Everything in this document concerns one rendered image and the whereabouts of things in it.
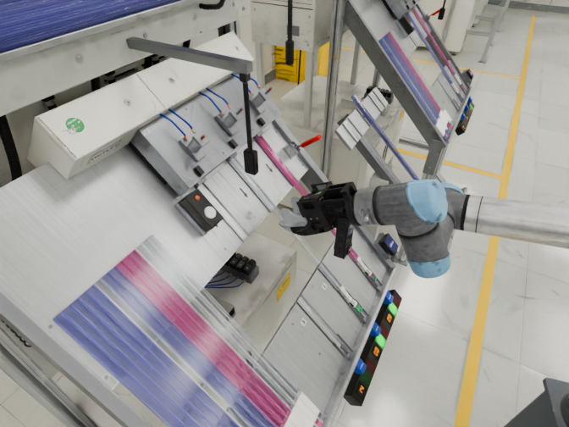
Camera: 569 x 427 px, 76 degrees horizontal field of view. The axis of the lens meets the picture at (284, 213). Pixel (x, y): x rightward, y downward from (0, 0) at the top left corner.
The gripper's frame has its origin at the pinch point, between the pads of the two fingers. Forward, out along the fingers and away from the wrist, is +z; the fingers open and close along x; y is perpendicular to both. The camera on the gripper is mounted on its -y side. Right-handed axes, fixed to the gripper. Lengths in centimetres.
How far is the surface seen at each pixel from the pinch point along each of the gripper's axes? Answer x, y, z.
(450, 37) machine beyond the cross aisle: -451, -53, 57
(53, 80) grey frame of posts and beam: 26, 45, 3
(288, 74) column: -284, 0, 178
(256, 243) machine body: -16.8, -18.6, 34.6
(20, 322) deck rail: 48, 20, 6
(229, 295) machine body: 5.5, -20.7, 31.0
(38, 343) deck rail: 49, 16, 4
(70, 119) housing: 26.2, 39.3, 4.2
